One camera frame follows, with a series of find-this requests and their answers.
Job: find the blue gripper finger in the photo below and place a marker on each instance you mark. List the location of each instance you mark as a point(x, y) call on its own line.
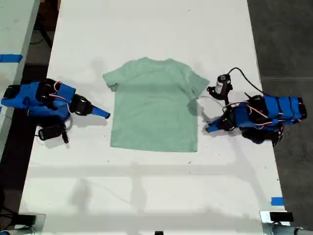
point(100, 115)
point(215, 124)
point(99, 109)
point(215, 129)

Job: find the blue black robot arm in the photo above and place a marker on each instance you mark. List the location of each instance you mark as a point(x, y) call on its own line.
point(31, 102)
point(281, 110)

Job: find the pale green T-shirt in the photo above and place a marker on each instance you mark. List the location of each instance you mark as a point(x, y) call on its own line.
point(154, 110)

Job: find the long blue tape strip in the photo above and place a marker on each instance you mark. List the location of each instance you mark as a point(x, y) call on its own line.
point(11, 58)

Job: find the short blue tape strip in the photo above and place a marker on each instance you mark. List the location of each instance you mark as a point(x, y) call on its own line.
point(277, 201)

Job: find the white side table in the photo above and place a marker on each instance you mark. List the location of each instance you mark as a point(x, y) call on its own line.
point(12, 24)

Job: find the small black box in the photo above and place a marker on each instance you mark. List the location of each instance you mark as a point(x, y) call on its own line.
point(281, 217)
point(27, 218)

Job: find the small black clip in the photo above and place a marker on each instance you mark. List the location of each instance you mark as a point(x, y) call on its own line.
point(159, 233)

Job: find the grey table clamp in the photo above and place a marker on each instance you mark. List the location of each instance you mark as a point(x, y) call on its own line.
point(286, 230)

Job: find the short black camera stalk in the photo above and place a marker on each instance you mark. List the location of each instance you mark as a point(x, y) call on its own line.
point(227, 100)
point(66, 137)

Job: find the black camera box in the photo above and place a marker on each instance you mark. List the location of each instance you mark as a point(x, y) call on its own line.
point(50, 133)
point(221, 86)

